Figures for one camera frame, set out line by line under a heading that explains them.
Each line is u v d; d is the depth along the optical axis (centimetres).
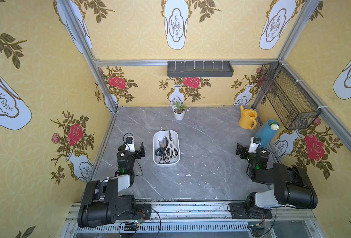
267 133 88
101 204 43
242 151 83
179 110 110
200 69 92
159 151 92
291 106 76
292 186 46
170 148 90
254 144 79
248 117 100
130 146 76
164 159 89
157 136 99
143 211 73
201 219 72
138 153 80
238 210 73
